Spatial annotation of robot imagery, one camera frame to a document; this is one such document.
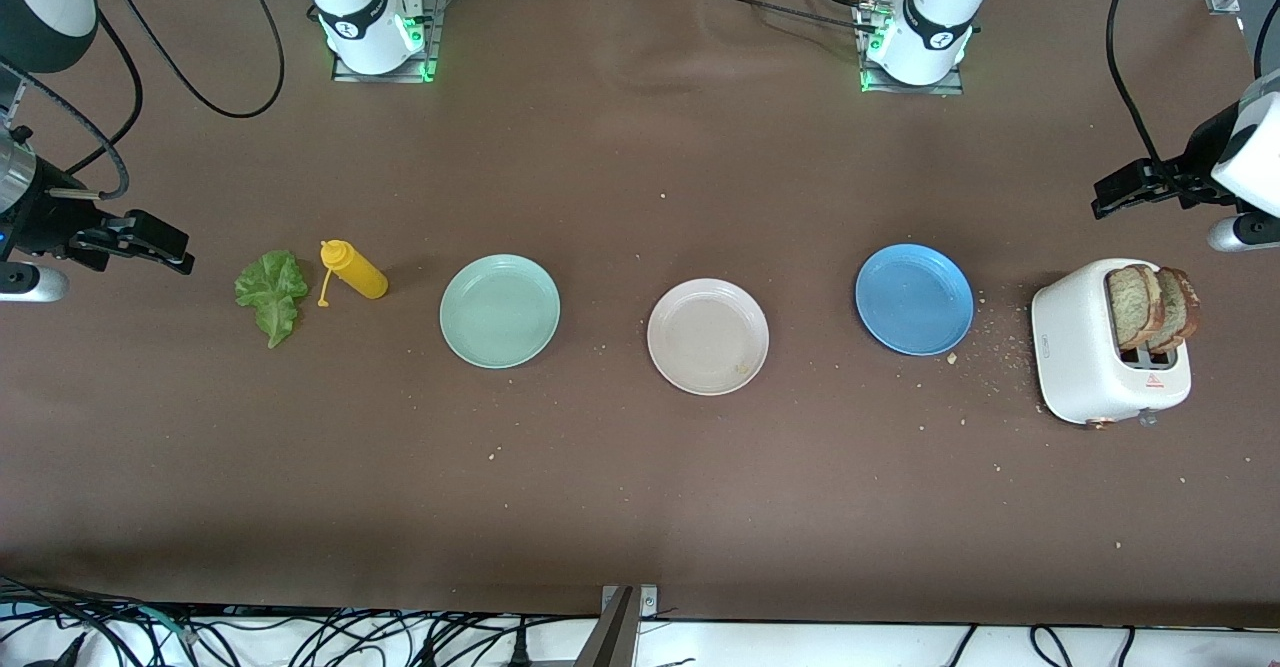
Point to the beige plate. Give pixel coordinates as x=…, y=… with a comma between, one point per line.
x=700, y=332

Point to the grey metal strut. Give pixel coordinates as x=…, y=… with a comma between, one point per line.
x=612, y=642

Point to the brown bread slice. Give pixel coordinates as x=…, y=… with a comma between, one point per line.
x=1130, y=307
x=1180, y=307

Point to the blue plate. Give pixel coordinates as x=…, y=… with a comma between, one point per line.
x=914, y=299

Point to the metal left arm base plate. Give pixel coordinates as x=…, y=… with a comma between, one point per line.
x=955, y=85

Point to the mint green plate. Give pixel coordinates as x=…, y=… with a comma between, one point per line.
x=500, y=312

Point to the brown table cover sheet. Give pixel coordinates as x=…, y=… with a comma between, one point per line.
x=640, y=197

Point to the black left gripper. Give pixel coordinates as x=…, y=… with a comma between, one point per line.
x=1196, y=165

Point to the white toaster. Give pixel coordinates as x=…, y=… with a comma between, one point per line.
x=1075, y=347

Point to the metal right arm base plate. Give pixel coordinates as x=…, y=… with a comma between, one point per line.
x=438, y=37

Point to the green lettuce leaf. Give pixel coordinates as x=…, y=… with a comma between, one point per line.
x=272, y=292

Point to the silver mounting bracket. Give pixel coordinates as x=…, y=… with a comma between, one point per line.
x=648, y=602

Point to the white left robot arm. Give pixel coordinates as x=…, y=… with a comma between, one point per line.
x=935, y=27

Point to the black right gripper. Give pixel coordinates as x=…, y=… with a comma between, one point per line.
x=42, y=222

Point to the yellow mustard squeeze bottle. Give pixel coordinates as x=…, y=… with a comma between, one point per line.
x=358, y=272

